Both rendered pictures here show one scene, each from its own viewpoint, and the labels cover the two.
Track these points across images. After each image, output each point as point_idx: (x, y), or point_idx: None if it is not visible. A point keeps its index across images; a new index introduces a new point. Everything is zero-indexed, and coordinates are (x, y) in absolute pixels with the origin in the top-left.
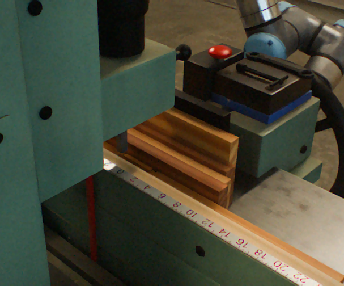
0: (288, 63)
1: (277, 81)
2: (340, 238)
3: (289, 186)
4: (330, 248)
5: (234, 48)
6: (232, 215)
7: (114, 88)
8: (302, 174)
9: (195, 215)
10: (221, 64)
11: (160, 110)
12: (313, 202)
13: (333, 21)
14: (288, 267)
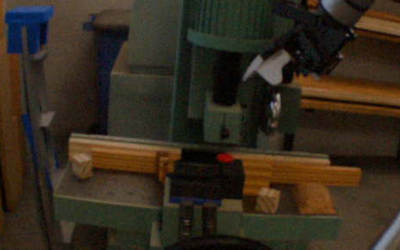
0: (192, 183)
1: (177, 161)
2: (104, 186)
3: (145, 200)
4: (106, 181)
5: (231, 174)
6: (146, 155)
7: (206, 102)
8: (153, 233)
9: (154, 141)
10: (221, 165)
11: (204, 135)
12: (127, 196)
13: None
14: (109, 138)
